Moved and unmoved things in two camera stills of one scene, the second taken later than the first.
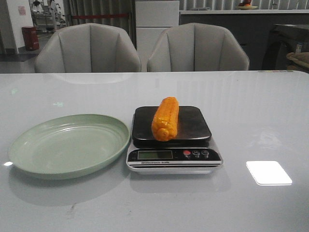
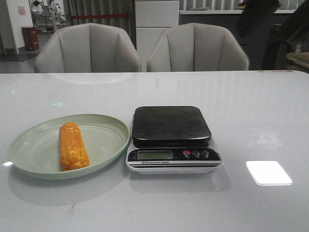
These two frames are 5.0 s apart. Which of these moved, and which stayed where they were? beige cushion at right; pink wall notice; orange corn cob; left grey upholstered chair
Moved: orange corn cob
Stayed: beige cushion at right; left grey upholstered chair; pink wall notice
